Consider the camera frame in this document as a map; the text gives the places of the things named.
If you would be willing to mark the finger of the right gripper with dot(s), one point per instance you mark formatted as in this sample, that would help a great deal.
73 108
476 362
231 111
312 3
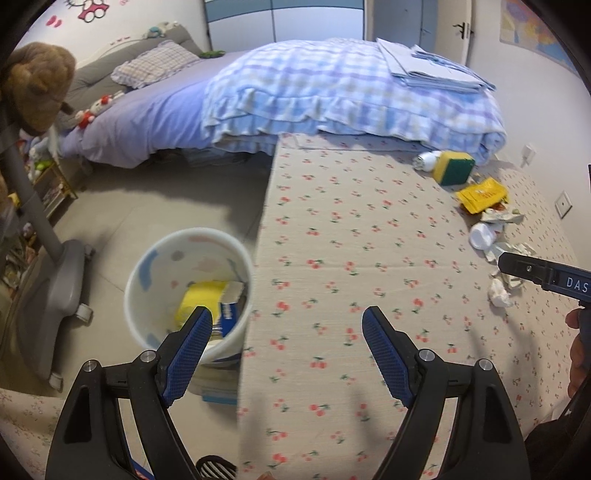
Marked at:
538 271

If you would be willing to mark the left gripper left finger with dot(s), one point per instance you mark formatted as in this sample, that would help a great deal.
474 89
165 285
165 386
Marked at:
89 441

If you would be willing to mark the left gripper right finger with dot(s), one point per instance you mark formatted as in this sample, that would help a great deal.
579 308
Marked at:
485 441

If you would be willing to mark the white tissue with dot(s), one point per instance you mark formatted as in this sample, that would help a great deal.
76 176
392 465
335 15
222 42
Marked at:
501 289

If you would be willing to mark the white plastic cup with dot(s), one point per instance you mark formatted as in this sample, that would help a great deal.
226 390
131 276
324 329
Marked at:
482 236

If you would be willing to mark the torn silver snack wrapper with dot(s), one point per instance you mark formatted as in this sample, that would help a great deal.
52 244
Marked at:
507 216

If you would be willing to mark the yellow snack wrapper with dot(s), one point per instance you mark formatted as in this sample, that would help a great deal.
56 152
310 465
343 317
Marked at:
478 197

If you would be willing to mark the yellow green sponge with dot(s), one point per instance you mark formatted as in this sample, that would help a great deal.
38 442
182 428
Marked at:
453 168

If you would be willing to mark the white yogurt bottle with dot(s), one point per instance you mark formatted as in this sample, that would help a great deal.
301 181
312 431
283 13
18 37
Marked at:
426 161

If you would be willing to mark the dark blue carton box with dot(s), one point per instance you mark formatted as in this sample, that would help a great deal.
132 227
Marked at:
228 317

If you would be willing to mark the yellow paper box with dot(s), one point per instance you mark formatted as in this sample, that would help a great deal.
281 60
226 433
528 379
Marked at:
208 294

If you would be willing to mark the white patterned trash bin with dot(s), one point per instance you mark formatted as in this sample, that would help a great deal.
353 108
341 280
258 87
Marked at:
195 267

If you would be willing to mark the person right hand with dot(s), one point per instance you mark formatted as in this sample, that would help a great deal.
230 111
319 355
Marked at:
578 372

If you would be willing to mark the floral fabric seat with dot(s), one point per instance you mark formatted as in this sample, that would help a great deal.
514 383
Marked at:
28 423

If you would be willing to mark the striped slipper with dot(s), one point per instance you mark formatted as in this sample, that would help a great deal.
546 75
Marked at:
213 467

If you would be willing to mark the grey rolling chair stand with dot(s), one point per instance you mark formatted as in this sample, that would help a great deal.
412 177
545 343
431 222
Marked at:
54 284

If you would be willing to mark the folded blue bed sheets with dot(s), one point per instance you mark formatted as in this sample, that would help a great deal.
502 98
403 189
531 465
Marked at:
422 69

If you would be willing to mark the blue plaid ruffled blanket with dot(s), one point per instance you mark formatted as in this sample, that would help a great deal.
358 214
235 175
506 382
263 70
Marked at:
343 87

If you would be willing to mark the wooden toy shelf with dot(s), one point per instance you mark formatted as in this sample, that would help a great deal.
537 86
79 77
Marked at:
51 185

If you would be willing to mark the hello kitty plush toy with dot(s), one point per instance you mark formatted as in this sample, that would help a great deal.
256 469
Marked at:
85 117

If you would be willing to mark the purple bed mattress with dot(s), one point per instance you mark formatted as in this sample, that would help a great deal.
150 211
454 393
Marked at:
164 116

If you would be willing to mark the brown plush blanket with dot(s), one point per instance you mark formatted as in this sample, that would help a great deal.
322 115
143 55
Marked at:
35 81

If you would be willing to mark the grey headboard cushion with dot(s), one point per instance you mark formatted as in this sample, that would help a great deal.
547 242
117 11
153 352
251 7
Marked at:
93 80

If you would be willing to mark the green plush toy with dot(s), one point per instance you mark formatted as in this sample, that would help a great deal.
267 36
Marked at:
211 54

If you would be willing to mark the blue white wardrobe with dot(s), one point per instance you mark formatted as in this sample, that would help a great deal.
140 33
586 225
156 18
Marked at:
239 25

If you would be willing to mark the plaid pillow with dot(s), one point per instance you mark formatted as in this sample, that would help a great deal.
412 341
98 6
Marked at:
154 65

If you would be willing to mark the white wall switch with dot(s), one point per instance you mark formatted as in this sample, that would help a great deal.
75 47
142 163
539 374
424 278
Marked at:
563 204

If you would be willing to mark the white wall socket plug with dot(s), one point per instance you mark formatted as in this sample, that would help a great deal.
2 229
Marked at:
528 154

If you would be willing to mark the wall map poster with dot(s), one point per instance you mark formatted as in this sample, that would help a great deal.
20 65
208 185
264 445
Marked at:
522 28

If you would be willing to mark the white door with handle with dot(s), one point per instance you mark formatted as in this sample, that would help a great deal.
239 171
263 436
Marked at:
443 27

